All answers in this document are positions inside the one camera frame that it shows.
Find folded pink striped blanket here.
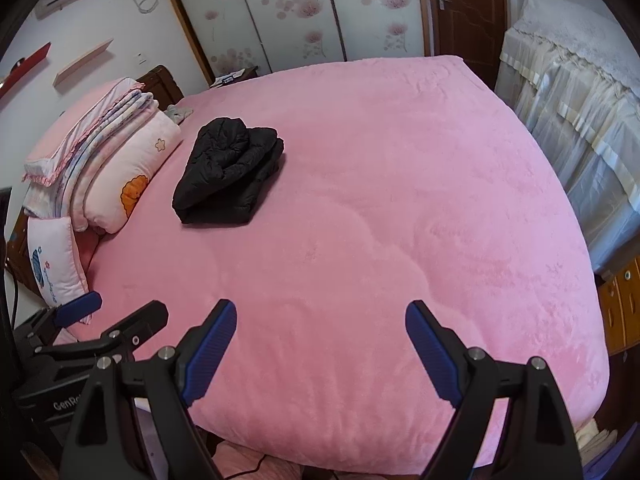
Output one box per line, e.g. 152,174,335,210
24,77,160,221

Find pink bed blanket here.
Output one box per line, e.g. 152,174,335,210
65,54,610,476

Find dark wooden headboard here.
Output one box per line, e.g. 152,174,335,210
135,65,185,111

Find light wooden wall shelf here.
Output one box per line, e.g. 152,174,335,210
54,39,115,88

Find dark wooden nightstand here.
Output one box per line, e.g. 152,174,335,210
210,66,260,90

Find pink frilled pillow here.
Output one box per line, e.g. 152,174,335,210
22,110,101,186

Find small pink whale pillow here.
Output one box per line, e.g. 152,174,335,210
26,216,93,323

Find grey plush toy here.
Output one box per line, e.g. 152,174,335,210
162,104,193,125

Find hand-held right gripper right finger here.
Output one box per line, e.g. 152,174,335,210
405,301,585,480

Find red wall shelf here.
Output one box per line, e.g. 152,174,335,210
0,42,52,98

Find brown wooden door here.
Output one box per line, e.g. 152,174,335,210
425,0,511,91

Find black cable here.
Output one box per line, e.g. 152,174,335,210
4,232,23,326

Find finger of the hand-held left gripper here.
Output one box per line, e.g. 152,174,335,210
30,291,103,331
102,301,169,363

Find white folded cloth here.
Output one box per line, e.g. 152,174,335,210
575,419,620,453

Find black puffer jacket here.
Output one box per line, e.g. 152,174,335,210
172,116,286,225

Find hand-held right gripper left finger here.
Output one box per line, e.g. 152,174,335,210
59,299,238,480

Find white lace covered furniture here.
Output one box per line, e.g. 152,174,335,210
495,0,640,273

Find flowered sliding wardrobe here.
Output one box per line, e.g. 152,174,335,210
155,0,433,91

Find purple cloth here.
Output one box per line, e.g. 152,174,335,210
582,437,637,480

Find wooden drawer cabinet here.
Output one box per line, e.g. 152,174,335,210
597,255,640,356

